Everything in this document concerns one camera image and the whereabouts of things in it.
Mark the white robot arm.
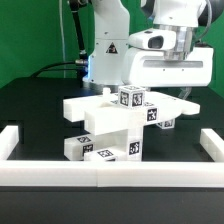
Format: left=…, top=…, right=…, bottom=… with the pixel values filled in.
left=83, top=0, right=224, bottom=99

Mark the white chair back part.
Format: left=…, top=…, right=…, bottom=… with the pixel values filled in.
left=63, top=91, right=200, bottom=135

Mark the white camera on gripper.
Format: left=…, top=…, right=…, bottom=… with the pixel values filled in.
left=128, top=29, right=176, bottom=50

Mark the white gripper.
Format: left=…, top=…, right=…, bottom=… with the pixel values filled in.
left=122, top=47, right=213, bottom=99

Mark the white chair seat part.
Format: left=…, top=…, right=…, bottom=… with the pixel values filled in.
left=103, top=127, right=143, bottom=161

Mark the white U-shaped fence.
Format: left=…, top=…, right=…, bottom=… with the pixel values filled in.
left=0, top=126, right=224, bottom=188

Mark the thin white cable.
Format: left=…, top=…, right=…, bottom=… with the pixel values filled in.
left=58, top=0, right=67, bottom=78

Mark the white tagged cube nut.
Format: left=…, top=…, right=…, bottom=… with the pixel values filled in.
left=118, top=85, right=145, bottom=108
left=157, top=119, right=175, bottom=130

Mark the black cable hose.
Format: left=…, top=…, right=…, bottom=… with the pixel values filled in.
left=31, top=0, right=90, bottom=78

